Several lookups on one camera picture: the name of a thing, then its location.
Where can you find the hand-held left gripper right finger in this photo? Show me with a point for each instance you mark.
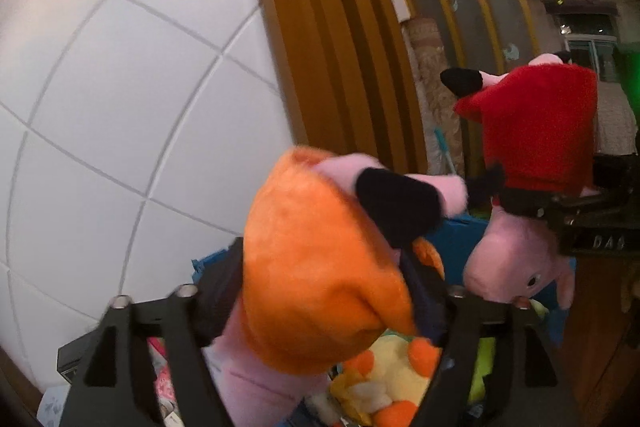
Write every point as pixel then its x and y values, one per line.
pixel 456 337

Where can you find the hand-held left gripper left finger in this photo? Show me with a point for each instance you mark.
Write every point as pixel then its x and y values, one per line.
pixel 220 297

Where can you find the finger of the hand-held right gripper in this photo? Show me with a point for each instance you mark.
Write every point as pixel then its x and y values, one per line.
pixel 522 203

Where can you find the pig plush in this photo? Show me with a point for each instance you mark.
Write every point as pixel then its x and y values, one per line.
pixel 540 127
pixel 310 267

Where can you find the blue plastic crate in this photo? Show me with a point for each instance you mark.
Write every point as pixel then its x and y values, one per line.
pixel 457 252

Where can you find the lime green item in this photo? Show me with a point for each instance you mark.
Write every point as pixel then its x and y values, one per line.
pixel 484 367

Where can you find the black box with gold trim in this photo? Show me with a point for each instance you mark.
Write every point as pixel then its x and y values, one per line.
pixel 75 359

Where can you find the window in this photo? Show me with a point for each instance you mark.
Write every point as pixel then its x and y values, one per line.
pixel 592 47

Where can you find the white padded headboard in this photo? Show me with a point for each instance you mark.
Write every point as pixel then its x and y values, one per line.
pixel 125 107

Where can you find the wooden headboard frame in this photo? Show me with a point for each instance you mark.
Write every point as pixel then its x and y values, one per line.
pixel 340 57

